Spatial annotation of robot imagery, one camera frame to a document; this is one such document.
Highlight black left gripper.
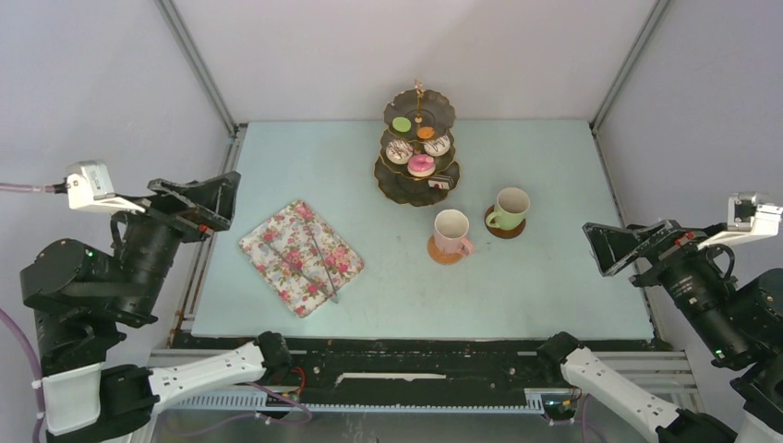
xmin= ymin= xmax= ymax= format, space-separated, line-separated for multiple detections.
xmin=104 ymin=169 xmax=244 ymax=319

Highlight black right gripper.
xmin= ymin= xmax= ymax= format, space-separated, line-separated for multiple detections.
xmin=579 ymin=211 xmax=745 ymax=356

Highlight cream paper cup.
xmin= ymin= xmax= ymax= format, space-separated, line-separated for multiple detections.
xmin=485 ymin=187 xmax=531 ymax=231

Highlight woven rattan coaster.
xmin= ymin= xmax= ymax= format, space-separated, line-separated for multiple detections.
xmin=427 ymin=236 xmax=464 ymax=265
xmin=484 ymin=205 xmax=526 ymax=239

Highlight stainless steel serving tongs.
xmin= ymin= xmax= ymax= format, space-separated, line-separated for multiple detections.
xmin=261 ymin=221 xmax=341 ymax=305

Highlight pink mug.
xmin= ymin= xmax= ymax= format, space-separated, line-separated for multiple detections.
xmin=433 ymin=210 xmax=475 ymax=256

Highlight chocolate drizzled donut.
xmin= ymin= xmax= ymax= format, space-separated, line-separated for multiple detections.
xmin=423 ymin=135 xmax=452 ymax=157

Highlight green macaron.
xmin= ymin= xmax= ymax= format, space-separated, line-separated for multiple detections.
xmin=391 ymin=116 xmax=413 ymax=133

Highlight three tier dessert stand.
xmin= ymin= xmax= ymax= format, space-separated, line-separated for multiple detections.
xmin=373 ymin=79 xmax=461 ymax=207

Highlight orange tart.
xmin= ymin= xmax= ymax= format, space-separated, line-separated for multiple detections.
xmin=407 ymin=154 xmax=436 ymax=178

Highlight small orange pastry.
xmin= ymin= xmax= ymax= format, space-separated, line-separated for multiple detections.
xmin=416 ymin=126 xmax=436 ymax=140

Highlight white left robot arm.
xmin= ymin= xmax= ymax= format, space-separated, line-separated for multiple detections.
xmin=20 ymin=162 xmax=292 ymax=442

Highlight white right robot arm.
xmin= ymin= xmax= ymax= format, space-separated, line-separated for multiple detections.
xmin=536 ymin=220 xmax=782 ymax=442

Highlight floral square tray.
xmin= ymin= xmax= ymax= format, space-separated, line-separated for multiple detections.
xmin=238 ymin=200 xmax=365 ymax=318

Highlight right aluminium frame post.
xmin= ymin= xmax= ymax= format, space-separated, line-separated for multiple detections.
xmin=590 ymin=0 xmax=673 ymax=136

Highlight aluminium frame post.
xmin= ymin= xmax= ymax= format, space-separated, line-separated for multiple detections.
xmin=590 ymin=0 xmax=673 ymax=136
xmin=154 ymin=0 xmax=238 ymax=137

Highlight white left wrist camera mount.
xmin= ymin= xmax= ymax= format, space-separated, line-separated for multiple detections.
xmin=66 ymin=161 xmax=146 ymax=214

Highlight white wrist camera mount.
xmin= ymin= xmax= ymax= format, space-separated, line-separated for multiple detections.
xmin=66 ymin=161 xmax=146 ymax=214
xmin=697 ymin=192 xmax=782 ymax=250

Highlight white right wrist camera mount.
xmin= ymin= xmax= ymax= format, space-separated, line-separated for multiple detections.
xmin=697 ymin=192 xmax=782 ymax=250

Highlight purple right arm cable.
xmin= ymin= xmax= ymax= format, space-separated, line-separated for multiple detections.
xmin=577 ymin=394 xmax=607 ymax=443

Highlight left aluminium frame post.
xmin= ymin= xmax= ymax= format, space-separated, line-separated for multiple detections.
xmin=154 ymin=0 xmax=238 ymax=137

